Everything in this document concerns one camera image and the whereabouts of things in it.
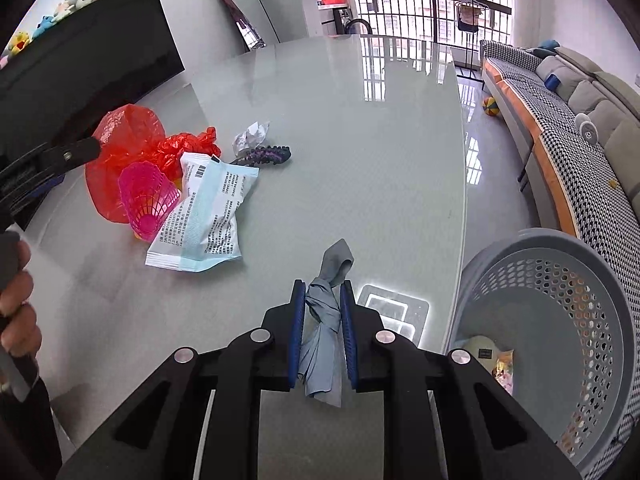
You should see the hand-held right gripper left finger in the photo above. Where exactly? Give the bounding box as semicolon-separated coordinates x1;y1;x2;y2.
57;280;306;480

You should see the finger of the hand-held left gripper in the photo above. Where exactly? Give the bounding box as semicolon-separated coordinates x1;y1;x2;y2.
0;136;102;181

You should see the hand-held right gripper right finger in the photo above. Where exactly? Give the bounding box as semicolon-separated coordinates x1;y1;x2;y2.
340;281;583;480

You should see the grey knotted cloth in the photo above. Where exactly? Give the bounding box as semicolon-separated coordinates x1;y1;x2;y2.
298;239;355;408

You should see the red plastic bag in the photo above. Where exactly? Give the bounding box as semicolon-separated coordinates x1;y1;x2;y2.
85;103;222;224

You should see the pink plastic mesh cup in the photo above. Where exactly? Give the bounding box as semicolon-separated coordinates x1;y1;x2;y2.
118;161;182;242

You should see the white and blue packet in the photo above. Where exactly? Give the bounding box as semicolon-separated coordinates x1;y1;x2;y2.
145;151;260;273

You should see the grey perforated basket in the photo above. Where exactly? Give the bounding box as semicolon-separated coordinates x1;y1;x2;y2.
447;228;633;480

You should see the person's left forearm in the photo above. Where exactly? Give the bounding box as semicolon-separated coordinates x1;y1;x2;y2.
0;375;63;480

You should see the person's left hand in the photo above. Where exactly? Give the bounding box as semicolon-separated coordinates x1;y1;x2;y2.
0;255;43;361

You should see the black television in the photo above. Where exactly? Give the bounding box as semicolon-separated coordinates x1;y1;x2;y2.
0;0;185;233

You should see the white packet with black label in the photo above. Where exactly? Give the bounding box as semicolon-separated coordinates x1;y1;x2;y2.
452;335;501;366

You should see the colourful snack wrapper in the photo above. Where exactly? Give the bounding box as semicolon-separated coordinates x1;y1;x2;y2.
492;349;516;396

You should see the crumpled white paper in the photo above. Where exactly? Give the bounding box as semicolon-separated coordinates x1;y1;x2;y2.
232;121;271;157

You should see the leaning mirror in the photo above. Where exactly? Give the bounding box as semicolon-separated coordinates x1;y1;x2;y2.
212;0;282;52

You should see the white shelf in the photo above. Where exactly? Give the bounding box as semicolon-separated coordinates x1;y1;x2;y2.
317;2;351;36

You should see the white round device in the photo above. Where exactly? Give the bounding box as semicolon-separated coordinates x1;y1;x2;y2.
574;112;601;147

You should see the window grille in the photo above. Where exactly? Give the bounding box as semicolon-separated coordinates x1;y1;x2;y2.
350;0;513;68

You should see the clothes drying rack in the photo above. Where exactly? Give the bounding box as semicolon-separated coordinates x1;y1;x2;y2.
454;0;490;78

